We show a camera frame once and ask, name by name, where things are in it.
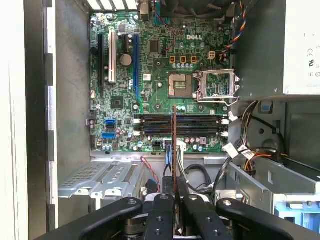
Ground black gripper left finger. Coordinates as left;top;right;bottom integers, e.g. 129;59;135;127
78;176;175;240

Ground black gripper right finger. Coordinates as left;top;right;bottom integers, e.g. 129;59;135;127
178;179;309;240

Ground dark RAM stick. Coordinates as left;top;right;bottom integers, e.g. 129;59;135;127
171;104;180;237

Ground black RAM slot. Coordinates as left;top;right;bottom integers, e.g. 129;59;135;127
134;125;229;132
134;113;229;120
133;130;230;138
133;119;230;126

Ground silver disk bay cage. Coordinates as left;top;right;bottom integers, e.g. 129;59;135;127
58;154;151;201

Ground grey metal drive cage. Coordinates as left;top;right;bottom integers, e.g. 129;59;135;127
226;99;320;234

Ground blue plastic drive latch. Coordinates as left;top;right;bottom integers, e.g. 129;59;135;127
274;201;320;233

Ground CPU socket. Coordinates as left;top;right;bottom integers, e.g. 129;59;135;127
167;71;194;99

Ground green motherboard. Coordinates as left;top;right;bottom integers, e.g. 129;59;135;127
89;11;235;154

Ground metal socket cover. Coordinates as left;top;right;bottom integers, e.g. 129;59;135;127
196;69;241;100

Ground blue expansion slot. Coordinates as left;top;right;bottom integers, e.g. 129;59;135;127
133;33;141;96

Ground silver coin battery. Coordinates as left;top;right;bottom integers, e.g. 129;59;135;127
120;54;133;67

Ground long black expansion slot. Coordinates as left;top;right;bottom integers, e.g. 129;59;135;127
97;33;106;98

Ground black PC case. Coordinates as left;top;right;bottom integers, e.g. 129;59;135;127
23;0;320;240

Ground white expansion slot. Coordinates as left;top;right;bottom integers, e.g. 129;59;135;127
107;29;118;84

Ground grey power supply unit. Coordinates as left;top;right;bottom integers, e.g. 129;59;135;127
234;0;320;101

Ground short black expansion slot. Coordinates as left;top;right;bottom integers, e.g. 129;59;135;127
121;33;130;54

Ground black case fan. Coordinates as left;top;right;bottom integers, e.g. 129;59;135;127
159;0;234;20

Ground blue SATA cable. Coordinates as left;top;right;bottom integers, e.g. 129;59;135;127
163;143;175;177

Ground orange red power wires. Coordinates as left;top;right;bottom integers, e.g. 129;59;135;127
244;148;276;174

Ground black power cable bundle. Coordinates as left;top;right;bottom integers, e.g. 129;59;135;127
214;99;289;191

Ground wire locking lever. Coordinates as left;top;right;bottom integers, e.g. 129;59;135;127
195;70;241;107

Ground multicoloured fan wire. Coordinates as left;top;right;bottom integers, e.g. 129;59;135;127
229;0;249;54

